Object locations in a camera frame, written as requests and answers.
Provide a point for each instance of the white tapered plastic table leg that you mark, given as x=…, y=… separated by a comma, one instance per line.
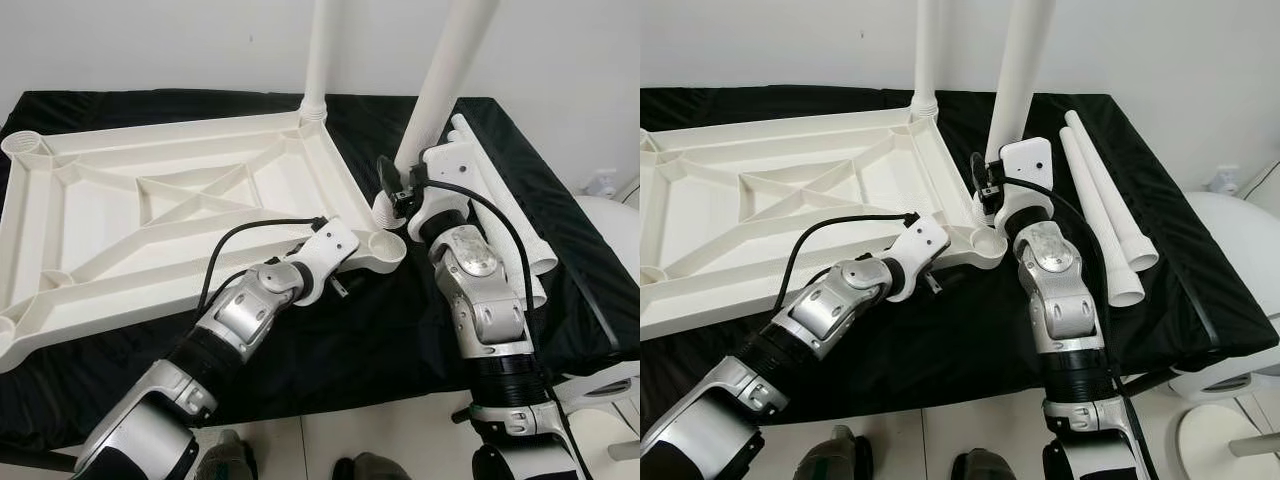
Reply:
x=926, y=50
x=515, y=215
x=1095, y=220
x=320, y=50
x=515, y=250
x=1022, y=70
x=445, y=70
x=1115, y=190

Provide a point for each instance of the white plastic table top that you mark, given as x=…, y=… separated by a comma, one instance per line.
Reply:
x=100, y=220
x=720, y=220

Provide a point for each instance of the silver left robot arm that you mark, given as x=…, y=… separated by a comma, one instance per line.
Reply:
x=820, y=310
x=230, y=320

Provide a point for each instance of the black table cloth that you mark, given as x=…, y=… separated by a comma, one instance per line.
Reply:
x=980, y=340
x=400, y=340

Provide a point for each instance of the black metal table bar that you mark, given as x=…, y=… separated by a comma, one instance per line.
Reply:
x=462, y=414
x=1150, y=382

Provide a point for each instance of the grey robot right leg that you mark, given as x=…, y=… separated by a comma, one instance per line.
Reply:
x=375, y=467
x=985, y=465

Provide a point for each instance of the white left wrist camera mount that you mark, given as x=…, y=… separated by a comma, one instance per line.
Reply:
x=330, y=250
x=920, y=245

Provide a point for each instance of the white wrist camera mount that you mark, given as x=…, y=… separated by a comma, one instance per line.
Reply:
x=330, y=250
x=450, y=175
x=1025, y=170
x=920, y=245

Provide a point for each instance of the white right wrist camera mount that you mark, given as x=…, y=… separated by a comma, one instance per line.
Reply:
x=1025, y=170
x=450, y=175

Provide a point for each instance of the white wall socket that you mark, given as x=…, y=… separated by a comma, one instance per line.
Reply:
x=1225, y=180
x=602, y=182

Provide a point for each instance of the dark table frame bar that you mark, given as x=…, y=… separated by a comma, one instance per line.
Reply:
x=35, y=460

